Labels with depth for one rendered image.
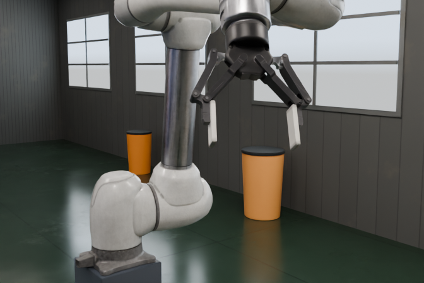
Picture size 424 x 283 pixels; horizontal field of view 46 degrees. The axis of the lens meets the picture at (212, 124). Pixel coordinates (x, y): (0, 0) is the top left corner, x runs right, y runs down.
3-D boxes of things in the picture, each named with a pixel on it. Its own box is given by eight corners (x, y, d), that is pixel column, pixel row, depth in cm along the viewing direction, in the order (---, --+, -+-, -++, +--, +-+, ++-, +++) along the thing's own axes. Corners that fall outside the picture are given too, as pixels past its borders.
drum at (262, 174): (293, 216, 530) (294, 150, 522) (262, 224, 502) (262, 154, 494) (262, 207, 567) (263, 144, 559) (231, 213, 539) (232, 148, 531)
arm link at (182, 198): (137, 220, 167) (195, 210, 177) (156, 241, 153) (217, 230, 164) (146, -17, 148) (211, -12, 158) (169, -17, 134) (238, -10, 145)
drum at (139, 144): (157, 173, 746) (156, 131, 738) (134, 176, 722) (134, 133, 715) (144, 168, 776) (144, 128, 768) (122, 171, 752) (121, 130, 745)
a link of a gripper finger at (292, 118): (286, 111, 84) (290, 111, 84) (289, 150, 81) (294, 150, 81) (292, 104, 81) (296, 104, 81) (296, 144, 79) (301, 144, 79)
